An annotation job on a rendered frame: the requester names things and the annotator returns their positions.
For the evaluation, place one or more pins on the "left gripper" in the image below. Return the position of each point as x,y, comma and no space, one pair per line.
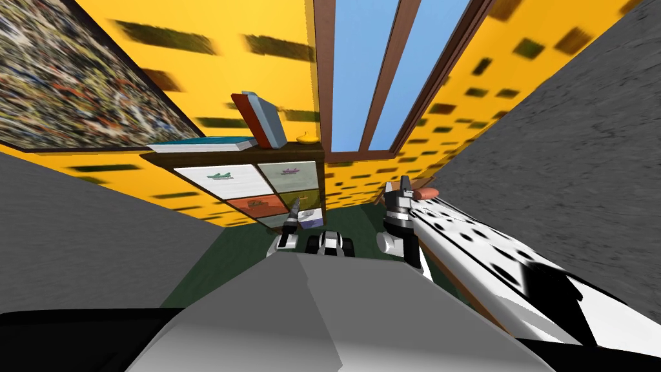
295,211

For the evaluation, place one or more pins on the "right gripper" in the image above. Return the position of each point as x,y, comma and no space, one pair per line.
398,200

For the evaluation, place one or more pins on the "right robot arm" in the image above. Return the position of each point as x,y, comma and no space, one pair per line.
397,235

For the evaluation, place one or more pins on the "brown cabinet with coloured drawers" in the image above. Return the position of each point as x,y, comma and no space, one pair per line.
242,178

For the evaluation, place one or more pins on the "white black-spotted door leaf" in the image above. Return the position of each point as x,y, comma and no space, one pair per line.
480,248

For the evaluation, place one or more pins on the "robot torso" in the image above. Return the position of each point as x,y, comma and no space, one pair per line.
330,310

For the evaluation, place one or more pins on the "brown-framed window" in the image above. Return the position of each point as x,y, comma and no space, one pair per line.
361,72

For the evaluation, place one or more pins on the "large speckled wall painting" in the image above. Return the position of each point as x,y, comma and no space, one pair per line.
72,82

